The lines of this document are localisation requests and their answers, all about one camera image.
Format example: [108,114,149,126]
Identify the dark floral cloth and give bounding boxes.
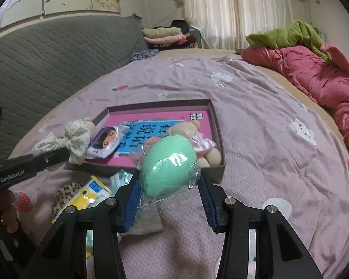
[130,49,159,62]

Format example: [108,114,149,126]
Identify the grey quilted headboard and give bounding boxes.
[0,14,147,159]

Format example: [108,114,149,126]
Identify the yellow frog wet wipes pack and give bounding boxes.
[50,174,113,259]

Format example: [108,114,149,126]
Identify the cream bear purple dress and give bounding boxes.
[83,117,98,139]

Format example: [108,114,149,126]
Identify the stack of folded clothes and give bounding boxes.
[142,20,201,51]

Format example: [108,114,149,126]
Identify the shallow grey cardboard box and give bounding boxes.
[72,99,223,176]

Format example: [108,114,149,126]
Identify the green blanket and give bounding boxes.
[245,20,332,61]

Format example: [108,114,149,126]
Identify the pink and blue book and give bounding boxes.
[86,107,213,168]

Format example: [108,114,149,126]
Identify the lilac patterned bed sheet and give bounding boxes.
[12,56,349,278]

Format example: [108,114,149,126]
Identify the white curtains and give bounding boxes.
[184,0,293,50]

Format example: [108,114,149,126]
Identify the green tissue pack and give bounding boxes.
[110,170,164,236]

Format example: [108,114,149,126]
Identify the beige bear pink dress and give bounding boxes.
[166,120,222,168]

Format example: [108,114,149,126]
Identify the peach squishy toy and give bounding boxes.
[145,136,162,145]

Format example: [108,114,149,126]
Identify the leopard print scrunchie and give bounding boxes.
[52,182,82,218]

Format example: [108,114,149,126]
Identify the white floral scrunchie cloth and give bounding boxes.
[32,119,92,165]

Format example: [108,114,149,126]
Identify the green squishy egg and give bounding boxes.
[137,134,201,207]

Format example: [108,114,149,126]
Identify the pink quilted duvet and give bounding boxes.
[241,44,349,148]

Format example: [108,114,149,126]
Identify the purple frog wet wipes pack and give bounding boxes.
[86,125,130,159]

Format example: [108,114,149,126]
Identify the person's left hand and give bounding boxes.
[0,189,19,233]

